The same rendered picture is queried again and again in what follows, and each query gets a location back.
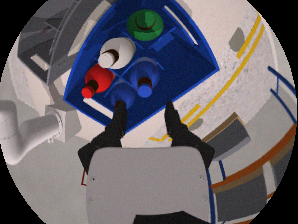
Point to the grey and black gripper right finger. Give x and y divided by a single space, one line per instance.
181 135

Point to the blue crate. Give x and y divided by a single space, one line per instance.
186 64

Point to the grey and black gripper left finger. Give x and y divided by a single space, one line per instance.
108 138

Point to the white bottle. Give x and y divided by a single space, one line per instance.
116 52

